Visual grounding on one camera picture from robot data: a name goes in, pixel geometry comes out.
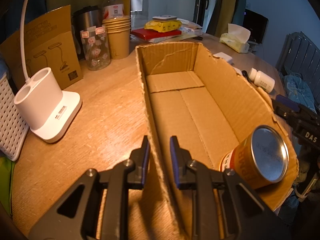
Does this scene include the orange tin can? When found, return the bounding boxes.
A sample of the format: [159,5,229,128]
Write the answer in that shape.
[219,125,289,189]

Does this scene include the white pill bottle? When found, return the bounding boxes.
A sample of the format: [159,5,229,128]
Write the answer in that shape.
[248,68,275,93]

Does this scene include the cardboard box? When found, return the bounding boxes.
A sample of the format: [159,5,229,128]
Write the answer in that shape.
[135,42,298,239]

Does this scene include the white power adapter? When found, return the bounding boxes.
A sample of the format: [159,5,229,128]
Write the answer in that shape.
[214,52,233,64]

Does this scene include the grey headboard bed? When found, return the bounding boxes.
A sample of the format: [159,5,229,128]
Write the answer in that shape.
[276,32,319,110]

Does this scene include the white perforated plastic basket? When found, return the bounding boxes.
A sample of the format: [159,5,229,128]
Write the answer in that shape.
[0,73,29,161]

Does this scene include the tissue pack with tissue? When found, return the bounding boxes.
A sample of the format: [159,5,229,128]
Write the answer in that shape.
[220,23,251,54]

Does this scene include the black television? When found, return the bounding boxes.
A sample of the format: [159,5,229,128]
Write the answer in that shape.
[242,9,268,44]

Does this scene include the white desk lamp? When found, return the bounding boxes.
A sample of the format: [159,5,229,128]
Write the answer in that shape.
[14,0,82,144]

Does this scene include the black scissors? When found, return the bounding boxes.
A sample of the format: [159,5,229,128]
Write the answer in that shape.
[193,36,203,41]

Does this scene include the white small boxes pile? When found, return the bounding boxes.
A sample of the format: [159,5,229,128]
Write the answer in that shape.
[178,18,202,36]

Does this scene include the yellow wet wipes pack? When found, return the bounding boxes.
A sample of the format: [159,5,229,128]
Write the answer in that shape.
[144,20,182,33]

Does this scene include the floral glass jar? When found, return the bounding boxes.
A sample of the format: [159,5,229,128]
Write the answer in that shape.
[80,26,111,71]

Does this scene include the grey case on wipes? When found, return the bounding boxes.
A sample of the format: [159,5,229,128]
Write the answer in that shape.
[152,15,177,22]

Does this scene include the brown lamp packaging box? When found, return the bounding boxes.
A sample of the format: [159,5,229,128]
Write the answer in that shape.
[0,4,84,91]

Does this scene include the stack of paper cups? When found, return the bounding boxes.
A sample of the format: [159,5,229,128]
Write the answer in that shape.
[103,16,131,60]

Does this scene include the stainless steel thermos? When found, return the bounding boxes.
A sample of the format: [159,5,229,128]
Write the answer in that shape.
[72,5,102,59]

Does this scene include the clear plastic water bottle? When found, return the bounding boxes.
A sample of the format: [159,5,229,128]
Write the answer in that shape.
[101,0,124,20]

